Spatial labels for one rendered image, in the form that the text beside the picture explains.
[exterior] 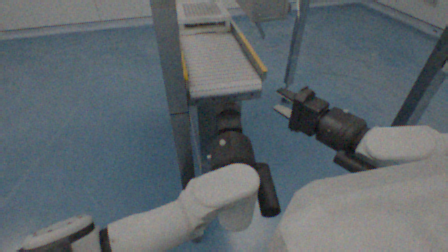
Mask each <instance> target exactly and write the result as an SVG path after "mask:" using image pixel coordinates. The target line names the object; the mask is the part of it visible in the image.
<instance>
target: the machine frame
mask: <svg viewBox="0 0 448 252"><path fill-rule="evenodd" d="M309 4H310V0H299V19H298V17H297V16H298V15H297V11H296V19H295V22H294V27H293V34H292V39H291V47H290V51H289V55H288V63H287V67H286V71H285V79H284V82H285V84H286V85H287V86H286V87H285V89H288V90H290V88H289V85H291V84H293V80H294V76H295V70H296V66H297V63H298V56H299V52H300V49H301V42H302V39H303V31H304V28H305V24H306V17H307V14H308V11H309ZM150 7H151V11H152V19H153V24H154V28H155V36H156V40H157V45H158V52H159V57H160V65H161V69H162V73H163V82H164V86H165V90H166V98H167V102H168V111H169V114H170V118H171V127H172V130H173V139H174V143H175V147H176V153H177V159H178V168H179V171H180V180H181V184H182V191H183V190H185V189H186V187H187V184H189V182H190V181H191V179H193V178H195V166H194V160H193V147H192V141H191V135H190V122H189V116H188V103H187V96H186V90H185V77H184V71H183V58H182V52H181V45H180V32H179V26H178V20H177V7H176V0H150ZM447 56H448V23H447V26H446V27H445V29H444V31H443V32H442V34H441V36H440V39H439V40H438V42H437V44H436V46H435V47H434V48H433V51H432V53H431V55H430V56H429V58H428V60H427V61H426V64H425V66H423V69H422V71H421V73H420V74H419V76H418V78H417V79H416V82H415V83H414V85H413V87H412V88H411V91H410V92H409V93H408V96H407V98H406V100H405V101H404V103H403V105H402V106H401V109H400V111H398V114H397V116H396V117H395V119H394V121H393V123H392V124H391V126H390V127H398V126H416V123H418V121H419V119H420V118H421V116H422V115H423V113H424V111H425V110H426V108H427V107H428V106H429V103H430V101H431V98H433V97H434V96H435V94H436V92H437V91H438V90H439V88H440V86H441V84H442V83H443V81H444V80H445V78H446V76H448V74H446V73H445V72H443V71H442V68H443V66H444V65H445V64H446V61H445V60H446V58H447Z"/></svg>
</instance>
